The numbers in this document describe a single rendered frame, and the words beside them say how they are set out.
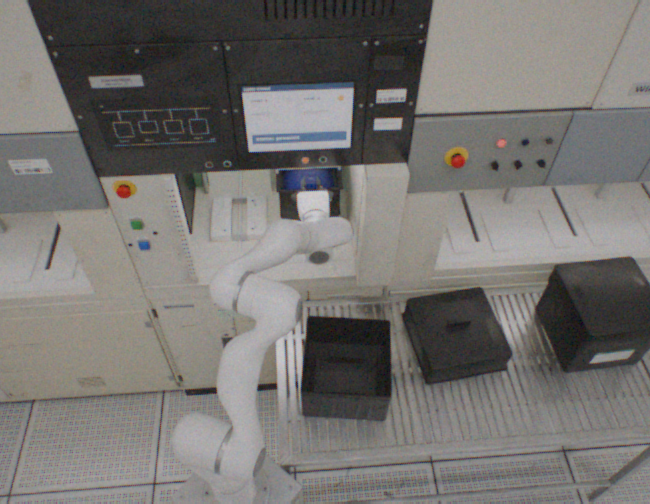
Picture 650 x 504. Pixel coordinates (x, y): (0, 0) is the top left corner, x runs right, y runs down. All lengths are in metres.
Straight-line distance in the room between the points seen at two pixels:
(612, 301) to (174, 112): 1.45
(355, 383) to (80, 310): 1.04
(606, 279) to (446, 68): 0.95
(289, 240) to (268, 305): 0.17
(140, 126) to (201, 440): 0.81
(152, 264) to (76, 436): 1.14
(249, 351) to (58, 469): 1.67
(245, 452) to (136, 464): 1.39
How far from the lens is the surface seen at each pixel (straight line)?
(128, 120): 1.58
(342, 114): 1.55
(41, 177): 1.77
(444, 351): 1.94
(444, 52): 1.51
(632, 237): 2.49
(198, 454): 1.46
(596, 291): 2.05
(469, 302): 2.07
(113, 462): 2.80
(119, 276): 2.07
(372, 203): 1.71
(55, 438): 2.94
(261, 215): 2.22
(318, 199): 1.83
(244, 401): 1.39
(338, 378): 1.96
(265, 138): 1.58
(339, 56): 1.45
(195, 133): 1.58
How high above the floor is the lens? 2.51
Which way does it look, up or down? 51 degrees down
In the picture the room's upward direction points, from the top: 1 degrees clockwise
